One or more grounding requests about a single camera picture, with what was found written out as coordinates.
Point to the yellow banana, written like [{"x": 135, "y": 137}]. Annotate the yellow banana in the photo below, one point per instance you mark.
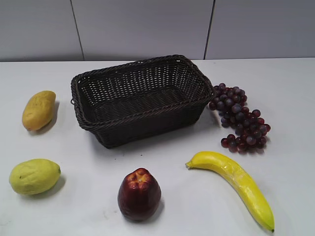
[{"x": 240, "y": 180}]

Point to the dark brown wicker basket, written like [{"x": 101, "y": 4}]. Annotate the dark brown wicker basket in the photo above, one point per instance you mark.
[{"x": 132, "y": 101}]

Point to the dark red apple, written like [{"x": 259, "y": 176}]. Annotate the dark red apple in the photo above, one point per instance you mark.
[{"x": 139, "y": 195}]

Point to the purple grape bunch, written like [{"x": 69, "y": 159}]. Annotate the purple grape bunch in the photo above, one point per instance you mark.
[{"x": 250, "y": 129}]

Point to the yellow mango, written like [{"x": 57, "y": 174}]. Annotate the yellow mango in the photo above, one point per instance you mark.
[{"x": 39, "y": 110}]

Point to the yellow-green lemon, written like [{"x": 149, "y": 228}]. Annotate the yellow-green lemon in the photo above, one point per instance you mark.
[{"x": 34, "y": 176}]

